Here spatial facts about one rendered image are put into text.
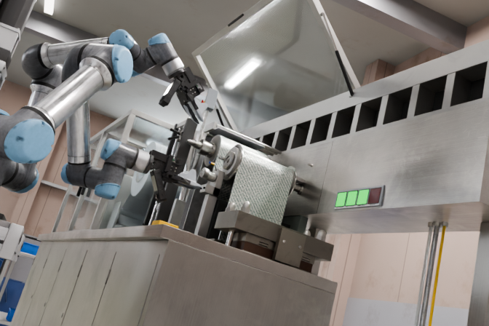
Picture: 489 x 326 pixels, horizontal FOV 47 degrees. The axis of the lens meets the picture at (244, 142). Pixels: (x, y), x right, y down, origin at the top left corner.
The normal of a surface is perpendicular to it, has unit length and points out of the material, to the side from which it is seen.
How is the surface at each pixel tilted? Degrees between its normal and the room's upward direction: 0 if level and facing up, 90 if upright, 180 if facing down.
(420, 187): 90
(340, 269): 90
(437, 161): 90
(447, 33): 90
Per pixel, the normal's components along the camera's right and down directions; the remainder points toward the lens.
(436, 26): 0.35, -0.20
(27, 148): 0.86, 0.20
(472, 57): -0.85, -0.36
